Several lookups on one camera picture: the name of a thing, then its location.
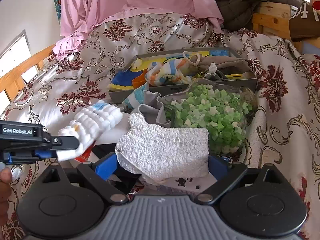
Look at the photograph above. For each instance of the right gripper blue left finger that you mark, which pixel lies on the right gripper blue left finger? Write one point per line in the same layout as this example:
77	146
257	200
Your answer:
106	166

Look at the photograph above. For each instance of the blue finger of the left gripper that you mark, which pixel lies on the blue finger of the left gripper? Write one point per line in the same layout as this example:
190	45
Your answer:
62	143
26	157

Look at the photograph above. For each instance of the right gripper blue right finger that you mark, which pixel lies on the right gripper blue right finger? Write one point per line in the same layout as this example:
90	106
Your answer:
219	166

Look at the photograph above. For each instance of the white fluffy sock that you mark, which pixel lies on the white fluffy sock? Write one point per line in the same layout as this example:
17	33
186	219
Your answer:
87	126

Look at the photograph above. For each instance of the white textured sock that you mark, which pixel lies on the white textured sock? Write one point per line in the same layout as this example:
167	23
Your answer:
159	153

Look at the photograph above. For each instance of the person's left hand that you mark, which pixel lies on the person's left hand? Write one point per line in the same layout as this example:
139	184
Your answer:
5	189

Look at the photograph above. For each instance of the grey cloth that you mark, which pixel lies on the grey cloth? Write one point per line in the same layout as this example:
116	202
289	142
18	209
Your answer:
153	109

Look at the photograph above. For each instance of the window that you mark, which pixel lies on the window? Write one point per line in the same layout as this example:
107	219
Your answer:
14	54

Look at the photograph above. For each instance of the striped colourful cloth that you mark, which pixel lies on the striped colourful cloth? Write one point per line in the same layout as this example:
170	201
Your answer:
175	71

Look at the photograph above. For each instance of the pink draped cloth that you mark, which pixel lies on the pink draped cloth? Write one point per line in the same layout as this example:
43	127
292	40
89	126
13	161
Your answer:
80	17

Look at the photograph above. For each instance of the brown printed cloth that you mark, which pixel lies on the brown printed cloth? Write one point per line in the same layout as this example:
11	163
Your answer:
304	23

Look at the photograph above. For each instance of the wooden headboard rail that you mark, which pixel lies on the wooden headboard rail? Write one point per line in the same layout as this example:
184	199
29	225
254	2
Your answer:
12	82

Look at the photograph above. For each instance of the beige drawstring pouch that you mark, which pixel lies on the beige drawstring pouch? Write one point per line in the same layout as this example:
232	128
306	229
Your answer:
210	66

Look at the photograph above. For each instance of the colourful wall poster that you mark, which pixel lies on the colourful wall poster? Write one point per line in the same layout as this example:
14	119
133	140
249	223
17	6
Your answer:
57	4

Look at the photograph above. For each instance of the wooden bed frame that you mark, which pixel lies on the wooden bed frame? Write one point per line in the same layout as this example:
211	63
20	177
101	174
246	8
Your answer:
273	19

